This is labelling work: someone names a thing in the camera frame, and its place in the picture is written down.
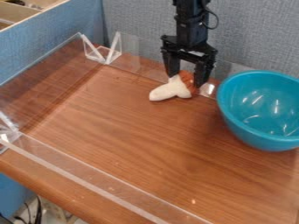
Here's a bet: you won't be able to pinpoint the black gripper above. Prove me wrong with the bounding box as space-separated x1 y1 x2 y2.
162 35 218 88

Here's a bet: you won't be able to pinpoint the white brown toy mushroom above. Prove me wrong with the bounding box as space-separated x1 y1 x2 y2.
150 70 199 102

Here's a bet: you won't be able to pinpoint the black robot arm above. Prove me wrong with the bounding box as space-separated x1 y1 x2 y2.
162 0 218 88

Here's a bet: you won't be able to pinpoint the blue plastic bowl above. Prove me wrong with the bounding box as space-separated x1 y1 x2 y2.
216 70 299 152

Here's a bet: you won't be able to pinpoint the clear acrylic front barrier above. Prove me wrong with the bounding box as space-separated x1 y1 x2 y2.
0 111 212 224

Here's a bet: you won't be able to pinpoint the wooden shelf box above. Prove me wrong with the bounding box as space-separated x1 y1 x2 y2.
0 0 70 31

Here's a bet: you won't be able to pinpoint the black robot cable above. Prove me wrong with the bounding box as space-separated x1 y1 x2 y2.
202 5 220 31

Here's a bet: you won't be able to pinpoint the clear acrylic corner bracket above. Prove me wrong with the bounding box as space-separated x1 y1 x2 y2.
80 31 123 65

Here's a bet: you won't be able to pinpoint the black floor cables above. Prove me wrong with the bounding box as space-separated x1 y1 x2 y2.
0 195 44 224

